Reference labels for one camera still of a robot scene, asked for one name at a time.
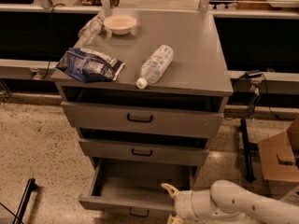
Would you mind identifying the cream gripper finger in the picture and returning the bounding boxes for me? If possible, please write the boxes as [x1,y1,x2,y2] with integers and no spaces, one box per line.
[161,183,179,200]

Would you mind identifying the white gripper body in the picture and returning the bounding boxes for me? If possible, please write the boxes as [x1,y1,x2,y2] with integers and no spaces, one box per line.
[174,189,217,220]

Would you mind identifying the grey bottom drawer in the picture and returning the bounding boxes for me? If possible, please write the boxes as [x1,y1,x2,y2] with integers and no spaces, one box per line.
[78,159,192,217]

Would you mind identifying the grey drawer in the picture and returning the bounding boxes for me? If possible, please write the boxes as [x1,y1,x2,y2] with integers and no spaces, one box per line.
[62,86,222,138]
[78,128,208,166]
[78,159,192,217]

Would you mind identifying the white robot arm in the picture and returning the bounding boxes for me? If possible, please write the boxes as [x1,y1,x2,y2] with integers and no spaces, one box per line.
[161,180,299,224]

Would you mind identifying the grey drawer cabinet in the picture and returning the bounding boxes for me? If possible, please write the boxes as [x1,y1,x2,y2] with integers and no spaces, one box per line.
[50,8,234,179]

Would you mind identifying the grey middle drawer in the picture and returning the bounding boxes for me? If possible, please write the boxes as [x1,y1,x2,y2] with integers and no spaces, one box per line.
[78,128,208,166]

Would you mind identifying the grey top drawer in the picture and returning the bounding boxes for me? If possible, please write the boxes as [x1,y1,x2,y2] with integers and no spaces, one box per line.
[62,86,222,138]

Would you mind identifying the black metal stand leg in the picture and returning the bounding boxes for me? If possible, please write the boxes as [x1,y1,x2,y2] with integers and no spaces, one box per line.
[240,119,255,182]

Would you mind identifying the brown cardboard box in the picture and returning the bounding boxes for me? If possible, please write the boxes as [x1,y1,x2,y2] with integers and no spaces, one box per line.
[258,118,299,199]

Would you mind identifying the clear plastic water bottle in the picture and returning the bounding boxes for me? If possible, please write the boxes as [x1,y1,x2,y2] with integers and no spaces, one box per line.
[136,45,174,89]

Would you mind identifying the black bar lower left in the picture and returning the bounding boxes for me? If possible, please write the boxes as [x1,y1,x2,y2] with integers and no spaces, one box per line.
[12,178,37,224]

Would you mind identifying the blue chip bag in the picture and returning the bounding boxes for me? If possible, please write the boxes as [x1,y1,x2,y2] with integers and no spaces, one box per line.
[56,48,125,83]

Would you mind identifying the white bowl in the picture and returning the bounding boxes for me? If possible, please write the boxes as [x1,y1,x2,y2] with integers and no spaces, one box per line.
[104,15,137,35]

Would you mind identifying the black power adapter with cables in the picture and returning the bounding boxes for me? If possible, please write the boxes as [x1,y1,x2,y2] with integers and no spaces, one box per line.
[225,70,268,120]

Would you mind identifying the black cable left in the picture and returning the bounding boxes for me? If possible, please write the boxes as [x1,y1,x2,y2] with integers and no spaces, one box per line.
[40,3,66,80]

